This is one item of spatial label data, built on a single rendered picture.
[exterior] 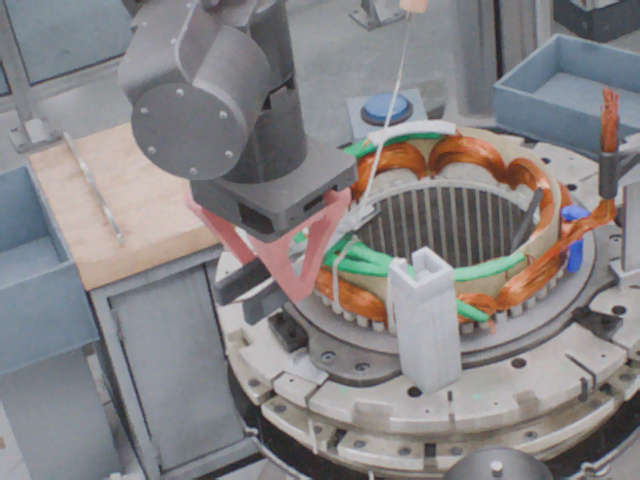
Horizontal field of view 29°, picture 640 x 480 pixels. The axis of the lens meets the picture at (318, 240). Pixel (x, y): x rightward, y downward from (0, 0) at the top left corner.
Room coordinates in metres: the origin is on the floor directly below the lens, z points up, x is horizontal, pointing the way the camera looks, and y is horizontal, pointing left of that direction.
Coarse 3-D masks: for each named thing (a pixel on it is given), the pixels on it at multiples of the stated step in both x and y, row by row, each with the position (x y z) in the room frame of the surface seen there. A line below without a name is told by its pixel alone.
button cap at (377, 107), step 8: (376, 96) 1.01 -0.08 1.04; (384, 96) 1.01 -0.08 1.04; (392, 96) 1.00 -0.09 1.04; (400, 96) 1.00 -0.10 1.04; (368, 104) 1.00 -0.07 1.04; (376, 104) 1.00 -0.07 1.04; (384, 104) 0.99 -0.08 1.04; (400, 104) 0.99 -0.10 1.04; (368, 112) 0.99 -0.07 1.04; (376, 112) 0.98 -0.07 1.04; (384, 112) 0.98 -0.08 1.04; (392, 112) 0.98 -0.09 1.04; (400, 112) 0.98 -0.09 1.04; (384, 120) 0.98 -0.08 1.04
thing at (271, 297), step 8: (264, 288) 0.59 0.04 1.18; (272, 288) 0.59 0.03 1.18; (280, 288) 0.59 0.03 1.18; (256, 296) 0.59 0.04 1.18; (264, 296) 0.58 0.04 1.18; (272, 296) 0.59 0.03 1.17; (280, 296) 0.59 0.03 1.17; (248, 304) 0.58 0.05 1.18; (256, 304) 0.58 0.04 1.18; (264, 304) 0.58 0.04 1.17; (272, 304) 0.59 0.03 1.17; (280, 304) 0.59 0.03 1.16; (248, 312) 0.58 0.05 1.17; (256, 312) 0.58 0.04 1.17; (264, 312) 0.58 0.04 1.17; (272, 312) 0.59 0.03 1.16; (248, 320) 0.58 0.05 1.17; (256, 320) 0.58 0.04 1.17
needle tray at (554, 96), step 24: (552, 48) 1.02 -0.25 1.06; (576, 48) 1.02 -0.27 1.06; (600, 48) 1.00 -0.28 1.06; (528, 72) 0.99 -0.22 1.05; (552, 72) 1.02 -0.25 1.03; (576, 72) 1.02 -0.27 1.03; (600, 72) 1.00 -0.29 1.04; (624, 72) 0.98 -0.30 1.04; (504, 96) 0.95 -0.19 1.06; (528, 96) 0.93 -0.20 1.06; (552, 96) 0.99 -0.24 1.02; (576, 96) 0.98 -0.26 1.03; (600, 96) 0.98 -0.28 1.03; (624, 96) 0.97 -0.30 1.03; (504, 120) 0.95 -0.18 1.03; (528, 120) 0.93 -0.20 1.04; (552, 120) 0.92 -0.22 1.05; (576, 120) 0.90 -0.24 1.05; (600, 120) 0.88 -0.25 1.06; (624, 120) 0.93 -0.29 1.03; (552, 144) 0.92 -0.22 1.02; (576, 144) 0.90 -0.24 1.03
